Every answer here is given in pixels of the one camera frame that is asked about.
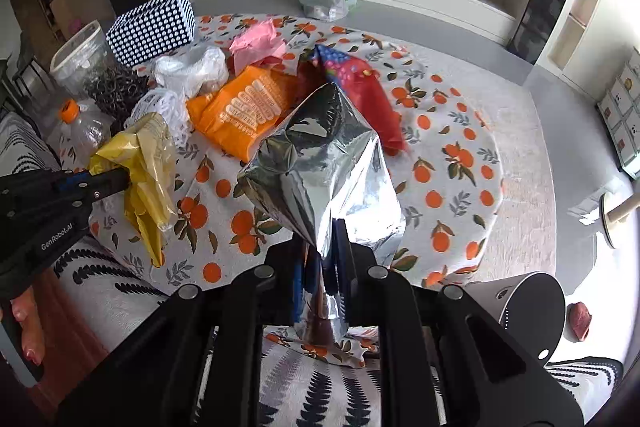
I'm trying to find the orange snack bag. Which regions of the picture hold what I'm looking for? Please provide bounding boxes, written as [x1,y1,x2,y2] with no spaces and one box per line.
[186,66,312,162]

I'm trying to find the pink plastic bag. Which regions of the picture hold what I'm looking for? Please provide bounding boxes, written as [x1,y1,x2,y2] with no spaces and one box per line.
[229,20,286,75]

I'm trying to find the left hand painted nails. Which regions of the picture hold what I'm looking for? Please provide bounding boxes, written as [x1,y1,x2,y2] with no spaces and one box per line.
[11,287,46,366]

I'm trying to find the white foam net with label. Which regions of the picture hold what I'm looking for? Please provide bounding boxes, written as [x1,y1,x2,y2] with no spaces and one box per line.
[124,88,192,147]

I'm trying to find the yellow plastic bag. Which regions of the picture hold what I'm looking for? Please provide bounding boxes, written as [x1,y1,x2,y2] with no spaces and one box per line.
[89,113,177,268]

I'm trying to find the black foam net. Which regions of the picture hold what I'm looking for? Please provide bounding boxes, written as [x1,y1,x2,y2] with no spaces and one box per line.
[85,65,149,132]

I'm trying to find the white leaf pattern blanket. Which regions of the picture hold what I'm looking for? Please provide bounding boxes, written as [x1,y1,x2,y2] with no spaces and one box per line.
[1,113,623,426]

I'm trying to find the white drawer cabinet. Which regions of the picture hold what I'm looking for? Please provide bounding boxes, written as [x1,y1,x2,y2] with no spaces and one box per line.
[598,46,640,180]

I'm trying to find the red snack bag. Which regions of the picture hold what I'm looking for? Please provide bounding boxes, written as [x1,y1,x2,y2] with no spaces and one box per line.
[297,44,407,153]

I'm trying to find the polka dot tissue box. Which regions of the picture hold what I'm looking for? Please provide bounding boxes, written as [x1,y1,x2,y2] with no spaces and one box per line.
[106,0,195,67]

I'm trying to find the clear bottle orange cap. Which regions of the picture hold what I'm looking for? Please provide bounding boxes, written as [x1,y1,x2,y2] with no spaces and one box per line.
[58,98,114,168]

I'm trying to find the silver foil snack bag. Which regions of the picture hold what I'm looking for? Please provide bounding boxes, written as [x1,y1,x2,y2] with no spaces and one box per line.
[239,82,406,345]

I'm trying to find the clear plastic storage bin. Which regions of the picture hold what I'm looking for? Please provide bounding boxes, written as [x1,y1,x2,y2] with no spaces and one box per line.
[50,20,113,100]

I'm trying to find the white cat tree stand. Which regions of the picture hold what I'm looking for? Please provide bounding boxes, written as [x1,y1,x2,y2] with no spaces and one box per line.
[567,188,639,249]

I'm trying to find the white crumpled plastic bag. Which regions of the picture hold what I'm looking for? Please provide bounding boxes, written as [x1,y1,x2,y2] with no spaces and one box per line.
[153,44,229,100]

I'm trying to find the beige floor rug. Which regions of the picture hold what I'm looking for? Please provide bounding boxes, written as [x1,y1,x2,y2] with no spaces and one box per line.
[369,42,556,288]

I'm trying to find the orange print tablecloth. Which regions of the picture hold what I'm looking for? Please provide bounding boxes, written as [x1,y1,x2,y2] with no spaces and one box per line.
[56,12,506,368]

